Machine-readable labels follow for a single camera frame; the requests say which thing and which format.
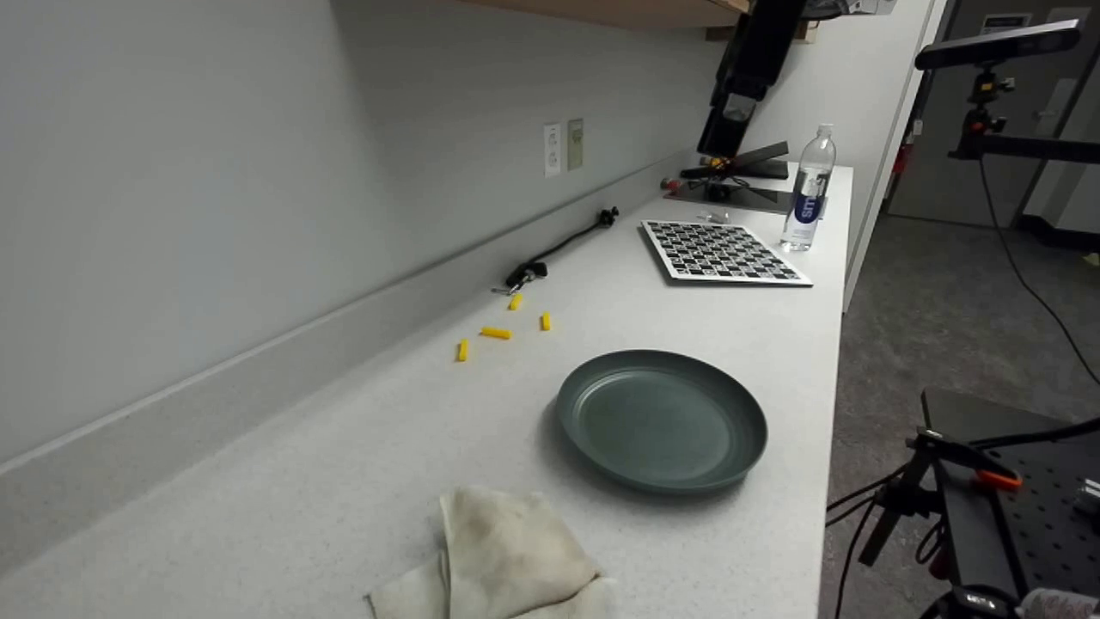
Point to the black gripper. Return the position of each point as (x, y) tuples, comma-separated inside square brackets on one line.
[(758, 52)]

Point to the dark green round plate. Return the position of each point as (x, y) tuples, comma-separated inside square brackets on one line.
[(660, 419)]

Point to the beige wiping cloth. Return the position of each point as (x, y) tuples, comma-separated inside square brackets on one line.
[(503, 561)]

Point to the grey cloth roll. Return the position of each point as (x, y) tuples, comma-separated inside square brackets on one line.
[(1060, 607)]

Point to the black mounting clamps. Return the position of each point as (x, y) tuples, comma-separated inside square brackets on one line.
[(733, 184)]

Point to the clear plastic water bottle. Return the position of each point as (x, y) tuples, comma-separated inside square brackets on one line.
[(808, 195)]

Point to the black white checkerboard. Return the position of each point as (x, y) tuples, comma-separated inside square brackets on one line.
[(717, 252)]

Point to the small yellow piece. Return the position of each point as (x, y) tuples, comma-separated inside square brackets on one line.
[(546, 319), (497, 336), (518, 305), (463, 352)]

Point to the black perforated table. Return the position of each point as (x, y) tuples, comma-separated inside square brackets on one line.
[(1053, 518)]

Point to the beige wall outlet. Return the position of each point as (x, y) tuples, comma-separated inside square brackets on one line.
[(575, 145)]

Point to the white wall outlet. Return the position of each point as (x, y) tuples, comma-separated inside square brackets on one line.
[(551, 150)]

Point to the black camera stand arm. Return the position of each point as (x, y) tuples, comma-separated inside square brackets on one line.
[(980, 113)]

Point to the black bar camera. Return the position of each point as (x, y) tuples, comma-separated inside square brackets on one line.
[(999, 46)]

